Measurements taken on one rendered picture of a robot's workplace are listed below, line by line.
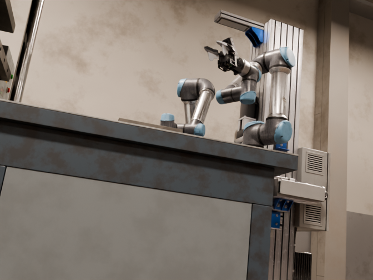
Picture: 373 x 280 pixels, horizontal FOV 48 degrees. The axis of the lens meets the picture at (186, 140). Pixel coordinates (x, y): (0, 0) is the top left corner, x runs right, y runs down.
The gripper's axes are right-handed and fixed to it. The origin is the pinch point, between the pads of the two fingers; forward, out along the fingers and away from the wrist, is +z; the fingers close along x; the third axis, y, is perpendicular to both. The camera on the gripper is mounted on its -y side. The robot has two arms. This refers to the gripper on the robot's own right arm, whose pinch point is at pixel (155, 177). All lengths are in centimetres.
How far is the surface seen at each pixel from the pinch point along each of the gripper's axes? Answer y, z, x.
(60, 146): -44, 18, -127
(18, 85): -75, -32, -9
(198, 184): -14, 22, -127
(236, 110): 132, -136, 238
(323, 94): 246, -180, 234
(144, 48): 8, -182, 225
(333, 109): 255, -159, 223
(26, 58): -73, -47, -9
